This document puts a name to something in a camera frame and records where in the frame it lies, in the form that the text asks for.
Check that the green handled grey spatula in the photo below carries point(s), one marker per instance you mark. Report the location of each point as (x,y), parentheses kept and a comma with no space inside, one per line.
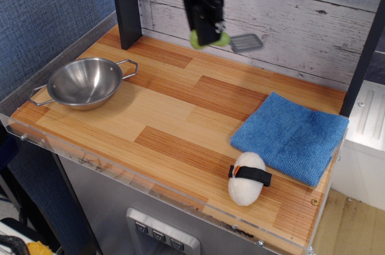
(238,44)

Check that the blue folded cloth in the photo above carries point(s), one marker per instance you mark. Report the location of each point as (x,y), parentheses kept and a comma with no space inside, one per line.
(291,138)

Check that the white plush sushi toy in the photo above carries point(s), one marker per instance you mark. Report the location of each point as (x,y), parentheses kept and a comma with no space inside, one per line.
(247,176)

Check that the stainless steel cabinet front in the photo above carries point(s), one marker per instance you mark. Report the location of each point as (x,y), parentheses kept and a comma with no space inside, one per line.
(114,207)

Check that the silver button control panel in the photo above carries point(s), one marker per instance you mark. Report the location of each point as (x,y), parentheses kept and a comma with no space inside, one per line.
(159,234)

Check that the clear acrylic edge guard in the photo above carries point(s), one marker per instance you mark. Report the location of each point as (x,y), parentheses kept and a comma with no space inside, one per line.
(174,185)

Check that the white ribbed appliance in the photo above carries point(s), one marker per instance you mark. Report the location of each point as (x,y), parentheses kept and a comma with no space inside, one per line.
(359,171)

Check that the yellow black object bottom-left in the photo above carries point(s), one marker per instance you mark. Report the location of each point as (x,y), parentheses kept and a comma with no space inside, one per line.
(17,246)

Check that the steel two-handled bowl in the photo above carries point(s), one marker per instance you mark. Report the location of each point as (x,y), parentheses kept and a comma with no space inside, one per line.
(87,83)

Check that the dark right vertical post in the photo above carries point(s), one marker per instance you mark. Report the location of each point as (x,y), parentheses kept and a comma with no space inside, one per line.
(364,61)

